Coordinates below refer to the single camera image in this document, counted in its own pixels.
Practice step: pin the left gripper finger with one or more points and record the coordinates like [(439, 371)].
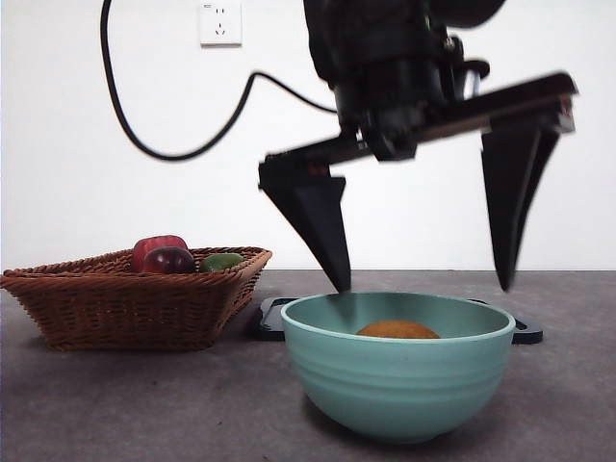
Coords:
[(512, 192), (322, 226)]

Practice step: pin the teal ribbed bowl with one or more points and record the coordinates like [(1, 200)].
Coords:
[(399, 385)]

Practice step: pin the green fruit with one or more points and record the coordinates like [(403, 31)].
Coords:
[(219, 262)]

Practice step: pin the black rectangular tray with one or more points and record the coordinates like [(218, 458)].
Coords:
[(269, 322)]

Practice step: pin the dark purple round fruit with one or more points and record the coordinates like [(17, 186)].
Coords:
[(169, 260)]

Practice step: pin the red bell pepper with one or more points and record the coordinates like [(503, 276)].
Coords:
[(154, 243)]

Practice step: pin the brown wicker basket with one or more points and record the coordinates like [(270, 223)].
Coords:
[(120, 313)]

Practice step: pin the left wrist grey camera box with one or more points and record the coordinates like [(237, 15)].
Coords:
[(474, 79)]

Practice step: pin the white wall power socket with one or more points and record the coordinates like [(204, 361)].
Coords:
[(220, 24)]

